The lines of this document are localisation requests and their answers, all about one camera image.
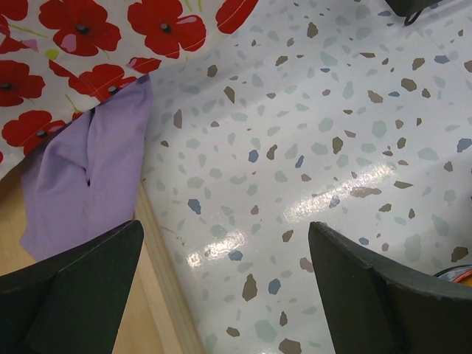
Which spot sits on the light wooden tray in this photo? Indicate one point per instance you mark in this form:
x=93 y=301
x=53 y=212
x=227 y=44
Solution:
x=157 y=318

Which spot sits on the lilac purple shirt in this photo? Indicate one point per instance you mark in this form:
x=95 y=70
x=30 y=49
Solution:
x=83 y=181

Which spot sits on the orange yellow bowl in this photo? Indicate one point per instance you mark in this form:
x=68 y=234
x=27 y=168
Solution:
x=461 y=274

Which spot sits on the black wire dish rack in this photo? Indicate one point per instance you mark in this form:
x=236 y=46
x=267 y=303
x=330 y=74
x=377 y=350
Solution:
x=410 y=10

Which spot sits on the red poppy print cloth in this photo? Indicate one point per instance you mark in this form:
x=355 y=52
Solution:
x=61 y=58

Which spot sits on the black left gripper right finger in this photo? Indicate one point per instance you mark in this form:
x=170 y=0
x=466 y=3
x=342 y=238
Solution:
x=376 y=305

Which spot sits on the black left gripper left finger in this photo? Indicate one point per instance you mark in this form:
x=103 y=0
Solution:
x=72 y=302

